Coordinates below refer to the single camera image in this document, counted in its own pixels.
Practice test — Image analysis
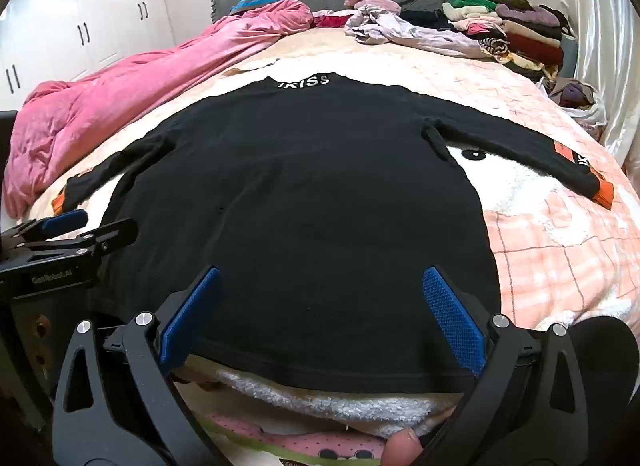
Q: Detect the black long-sleeve sweater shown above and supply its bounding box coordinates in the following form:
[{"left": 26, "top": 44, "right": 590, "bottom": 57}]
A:
[{"left": 52, "top": 72, "right": 615, "bottom": 394}]

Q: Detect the bag of clothes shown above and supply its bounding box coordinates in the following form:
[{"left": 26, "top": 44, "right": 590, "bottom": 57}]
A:
[{"left": 545, "top": 78, "right": 608, "bottom": 133}]

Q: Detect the watermelon print cloth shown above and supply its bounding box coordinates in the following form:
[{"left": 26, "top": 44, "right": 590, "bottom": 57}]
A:
[{"left": 200, "top": 411, "right": 391, "bottom": 466}]

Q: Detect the blue cloth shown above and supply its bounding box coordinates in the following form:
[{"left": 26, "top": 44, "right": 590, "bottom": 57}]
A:
[{"left": 229, "top": 0, "right": 300, "bottom": 15}]

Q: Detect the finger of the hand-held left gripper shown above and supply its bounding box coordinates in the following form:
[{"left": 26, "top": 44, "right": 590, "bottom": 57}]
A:
[
  {"left": 0, "top": 209, "right": 89, "bottom": 249},
  {"left": 15, "top": 218, "right": 140, "bottom": 267}
]

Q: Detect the beige bed sheet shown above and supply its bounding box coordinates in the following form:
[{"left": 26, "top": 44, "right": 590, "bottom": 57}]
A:
[{"left": 220, "top": 23, "right": 501, "bottom": 91}]

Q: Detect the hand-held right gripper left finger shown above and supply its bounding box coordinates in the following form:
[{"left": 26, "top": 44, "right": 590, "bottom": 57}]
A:
[{"left": 51, "top": 266, "right": 236, "bottom": 466}]

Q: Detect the red cloth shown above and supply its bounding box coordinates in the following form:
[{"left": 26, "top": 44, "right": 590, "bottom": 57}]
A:
[{"left": 312, "top": 13, "right": 353, "bottom": 29}]

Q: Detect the pink knit garment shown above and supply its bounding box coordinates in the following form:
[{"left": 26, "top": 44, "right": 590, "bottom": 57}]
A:
[{"left": 355, "top": 0, "right": 401, "bottom": 16}]

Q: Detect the white wardrobe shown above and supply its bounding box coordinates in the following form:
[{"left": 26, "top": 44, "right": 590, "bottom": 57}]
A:
[{"left": 0, "top": 0, "right": 176, "bottom": 111}]

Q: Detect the pink checked printed blanket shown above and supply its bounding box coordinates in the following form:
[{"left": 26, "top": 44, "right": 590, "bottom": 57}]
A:
[{"left": 20, "top": 26, "right": 640, "bottom": 447}]

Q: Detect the person's right hand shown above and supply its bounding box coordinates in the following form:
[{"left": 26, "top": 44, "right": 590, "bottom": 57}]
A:
[{"left": 381, "top": 428, "right": 426, "bottom": 466}]

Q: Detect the lilac garment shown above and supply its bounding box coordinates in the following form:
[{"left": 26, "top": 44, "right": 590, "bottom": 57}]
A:
[{"left": 344, "top": 6, "right": 488, "bottom": 59}]

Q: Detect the black crumpled garment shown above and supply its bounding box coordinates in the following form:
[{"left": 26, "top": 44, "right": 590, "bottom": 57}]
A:
[{"left": 400, "top": 10, "right": 457, "bottom": 31}]

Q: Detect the pile of folded clothes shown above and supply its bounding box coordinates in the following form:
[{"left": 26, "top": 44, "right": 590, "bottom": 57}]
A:
[{"left": 442, "top": 0, "right": 576, "bottom": 81}]

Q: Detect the pink quilt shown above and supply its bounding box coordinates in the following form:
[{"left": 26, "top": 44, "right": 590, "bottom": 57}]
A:
[{"left": 4, "top": 0, "right": 315, "bottom": 219}]

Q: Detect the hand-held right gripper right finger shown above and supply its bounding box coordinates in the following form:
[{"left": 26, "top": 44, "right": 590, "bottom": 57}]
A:
[{"left": 421, "top": 266, "right": 591, "bottom": 466}]

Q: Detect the white satin curtain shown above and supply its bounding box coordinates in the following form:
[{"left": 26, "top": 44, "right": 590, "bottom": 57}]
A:
[{"left": 560, "top": 0, "right": 640, "bottom": 167}]

